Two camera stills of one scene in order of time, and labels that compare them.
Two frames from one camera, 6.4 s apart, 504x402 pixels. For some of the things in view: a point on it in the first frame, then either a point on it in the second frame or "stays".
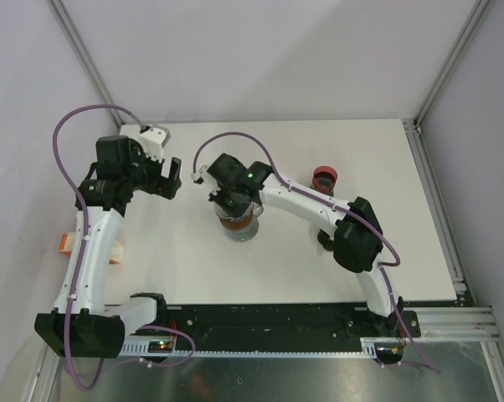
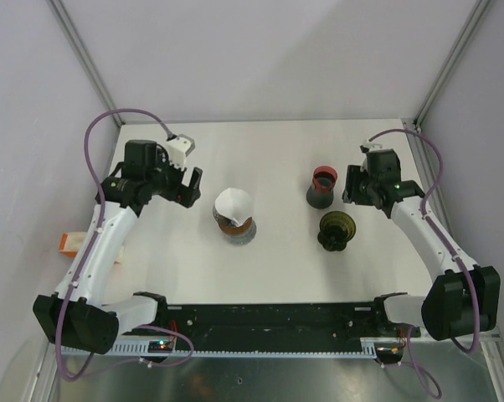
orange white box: (67, 241) stays
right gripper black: (217, 197) -> (351, 193)
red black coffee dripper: (324, 179) stays
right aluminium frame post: (478, 9) stays
